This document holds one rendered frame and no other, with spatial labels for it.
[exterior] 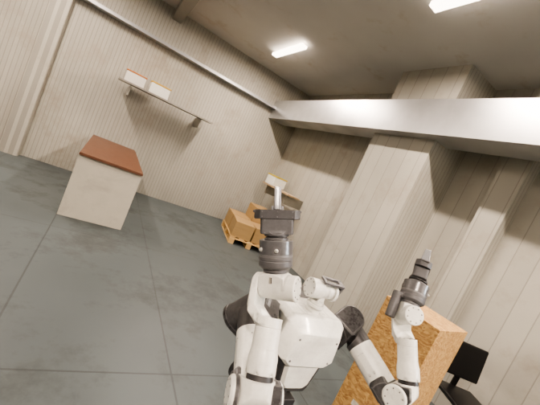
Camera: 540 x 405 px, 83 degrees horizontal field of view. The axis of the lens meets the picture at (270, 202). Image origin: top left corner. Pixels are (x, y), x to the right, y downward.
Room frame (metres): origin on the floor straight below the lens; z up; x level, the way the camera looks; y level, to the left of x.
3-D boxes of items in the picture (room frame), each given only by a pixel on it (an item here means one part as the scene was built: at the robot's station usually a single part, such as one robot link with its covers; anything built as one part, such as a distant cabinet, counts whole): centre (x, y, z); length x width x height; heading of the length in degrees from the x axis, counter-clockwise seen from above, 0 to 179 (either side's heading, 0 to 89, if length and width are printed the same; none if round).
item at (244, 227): (7.17, 0.25, 0.42); 1.48 x 1.17 x 0.83; 30
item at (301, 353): (1.09, -0.26, 1.23); 0.34 x 0.30 x 0.36; 120
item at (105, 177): (5.39, 2.89, 0.47); 2.62 x 0.84 x 0.94; 30
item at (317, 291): (1.04, -0.28, 1.44); 0.10 x 0.07 x 0.09; 117
